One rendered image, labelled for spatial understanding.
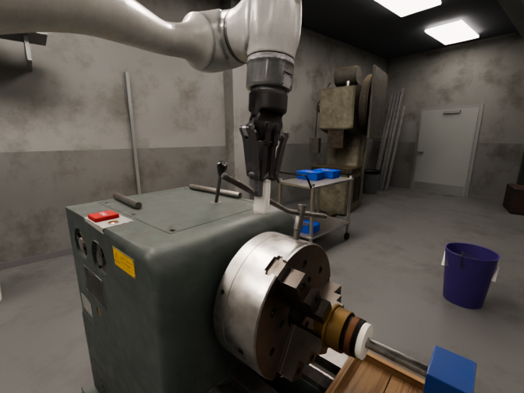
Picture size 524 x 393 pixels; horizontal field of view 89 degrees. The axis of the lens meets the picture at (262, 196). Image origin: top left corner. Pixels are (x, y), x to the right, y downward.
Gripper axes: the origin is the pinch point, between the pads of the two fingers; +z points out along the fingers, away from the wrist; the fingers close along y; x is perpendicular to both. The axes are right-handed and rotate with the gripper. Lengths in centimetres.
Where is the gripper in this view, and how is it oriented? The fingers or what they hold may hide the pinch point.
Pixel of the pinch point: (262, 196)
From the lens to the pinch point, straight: 54.3
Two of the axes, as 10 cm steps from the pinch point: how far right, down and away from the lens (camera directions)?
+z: -0.6, 9.9, 1.4
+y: 6.5, -0.6, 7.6
